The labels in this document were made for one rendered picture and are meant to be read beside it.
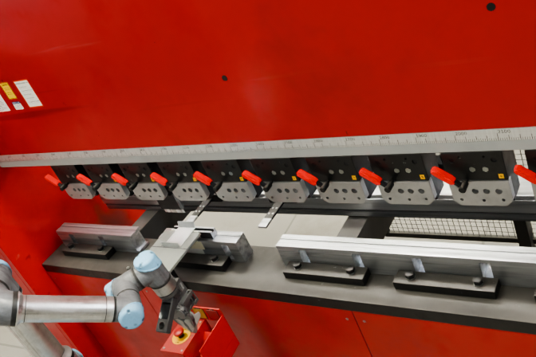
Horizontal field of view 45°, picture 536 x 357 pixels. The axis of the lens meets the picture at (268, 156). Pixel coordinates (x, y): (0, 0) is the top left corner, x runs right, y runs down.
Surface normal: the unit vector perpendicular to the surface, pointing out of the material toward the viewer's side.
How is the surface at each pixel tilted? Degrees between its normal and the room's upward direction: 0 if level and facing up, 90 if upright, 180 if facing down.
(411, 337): 90
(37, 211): 90
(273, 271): 0
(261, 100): 90
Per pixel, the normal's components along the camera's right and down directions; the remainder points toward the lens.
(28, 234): 0.80, -0.03
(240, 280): -0.37, -0.80
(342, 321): -0.47, 0.59
